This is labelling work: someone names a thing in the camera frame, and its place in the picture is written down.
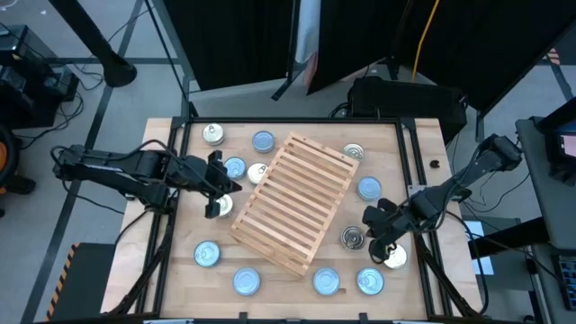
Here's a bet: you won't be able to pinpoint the black monitor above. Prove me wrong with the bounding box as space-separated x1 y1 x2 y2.
537 96 576 188

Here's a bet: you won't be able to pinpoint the teal orange label can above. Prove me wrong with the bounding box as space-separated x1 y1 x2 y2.
223 156 248 181

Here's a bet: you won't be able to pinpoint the pink salmon pull-tab can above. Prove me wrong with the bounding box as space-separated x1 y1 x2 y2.
339 225 367 252
342 142 366 162
202 122 226 147
246 162 269 186
214 193 235 219
382 244 409 271

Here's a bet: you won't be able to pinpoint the hazard striped black platform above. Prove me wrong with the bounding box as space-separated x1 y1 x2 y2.
44 241 117 323

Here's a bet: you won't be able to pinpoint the wooden slatted shelf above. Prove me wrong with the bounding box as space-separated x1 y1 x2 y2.
229 130 361 277

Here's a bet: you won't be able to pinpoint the black keyboard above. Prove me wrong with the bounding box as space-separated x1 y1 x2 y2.
552 254 576 311

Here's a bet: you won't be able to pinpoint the black floor beam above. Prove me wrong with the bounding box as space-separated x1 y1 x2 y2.
467 215 551 260

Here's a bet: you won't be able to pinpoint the grey metal beam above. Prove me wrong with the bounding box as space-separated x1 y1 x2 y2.
143 0 200 91

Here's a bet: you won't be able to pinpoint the black metal table frame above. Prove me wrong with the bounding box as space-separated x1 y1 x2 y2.
107 115 485 323

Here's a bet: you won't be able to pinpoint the orange black round device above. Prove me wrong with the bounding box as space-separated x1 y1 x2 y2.
0 123 37 217

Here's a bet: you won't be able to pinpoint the black curtain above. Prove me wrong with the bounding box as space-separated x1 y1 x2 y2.
306 0 418 96
162 0 298 92
395 0 576 116

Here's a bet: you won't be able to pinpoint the grey desk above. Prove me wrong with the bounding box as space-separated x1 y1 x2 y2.
515 115 576 251

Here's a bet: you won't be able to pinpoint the white floor sheet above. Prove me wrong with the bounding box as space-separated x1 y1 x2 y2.
463 220 495 275

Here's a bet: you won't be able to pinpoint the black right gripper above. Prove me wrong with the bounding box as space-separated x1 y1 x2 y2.
362 193 427 265

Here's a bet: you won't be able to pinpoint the black pole stand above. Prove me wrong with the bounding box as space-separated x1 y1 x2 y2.
48 0 139 89

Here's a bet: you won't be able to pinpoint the yellow cable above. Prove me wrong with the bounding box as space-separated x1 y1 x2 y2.
410 0 441 82

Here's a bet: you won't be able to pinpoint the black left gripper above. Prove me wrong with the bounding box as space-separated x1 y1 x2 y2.
182 151 243 221

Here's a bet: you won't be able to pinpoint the black equipment case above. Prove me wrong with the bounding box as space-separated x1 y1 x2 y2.
348 76 469 145

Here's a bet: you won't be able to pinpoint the black equipment boxes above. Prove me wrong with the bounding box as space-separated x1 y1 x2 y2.
0 24 81 130

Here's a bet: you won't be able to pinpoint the white hanging cloth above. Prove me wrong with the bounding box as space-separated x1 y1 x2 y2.
292 0 322 86

